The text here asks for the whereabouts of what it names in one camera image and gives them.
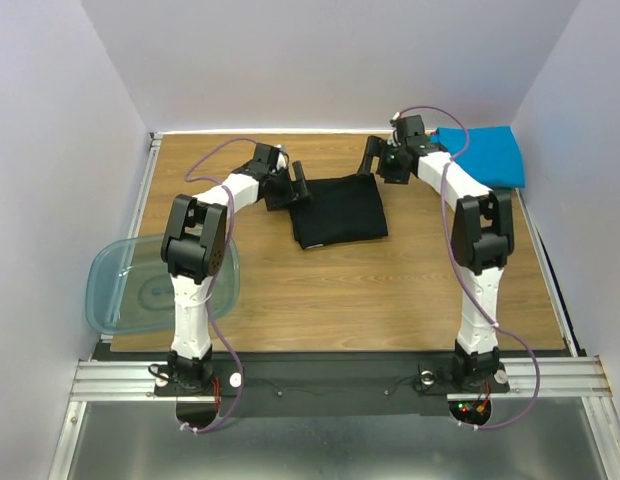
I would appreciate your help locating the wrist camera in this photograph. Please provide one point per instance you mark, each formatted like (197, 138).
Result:
(406, 129)
(268, 159)

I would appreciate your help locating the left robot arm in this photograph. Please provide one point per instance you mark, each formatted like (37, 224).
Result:
(193, 248)

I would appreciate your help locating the black t-shirt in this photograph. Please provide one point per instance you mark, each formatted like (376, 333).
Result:
(340, 210)

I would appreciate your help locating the clear blue plastic bin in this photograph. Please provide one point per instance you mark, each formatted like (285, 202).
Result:
(130, 291)

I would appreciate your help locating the aluminium frame rail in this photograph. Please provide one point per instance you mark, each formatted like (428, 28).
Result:
(121, 381)

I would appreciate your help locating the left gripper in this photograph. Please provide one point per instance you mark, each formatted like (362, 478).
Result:
(273, 203)

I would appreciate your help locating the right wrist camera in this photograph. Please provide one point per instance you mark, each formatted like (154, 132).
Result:
(406, 129)

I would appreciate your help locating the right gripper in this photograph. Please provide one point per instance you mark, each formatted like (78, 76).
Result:
(381, 156)

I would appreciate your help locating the folded blue t-shirt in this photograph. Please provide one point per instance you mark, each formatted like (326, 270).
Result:
(493, 157)

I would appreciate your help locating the left aluminium side rail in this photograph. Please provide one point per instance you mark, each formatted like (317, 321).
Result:
(156, 139)

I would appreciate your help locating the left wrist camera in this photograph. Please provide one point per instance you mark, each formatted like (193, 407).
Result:
(268, 159)

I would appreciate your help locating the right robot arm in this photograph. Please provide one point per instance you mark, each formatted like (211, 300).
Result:
(481, 238)

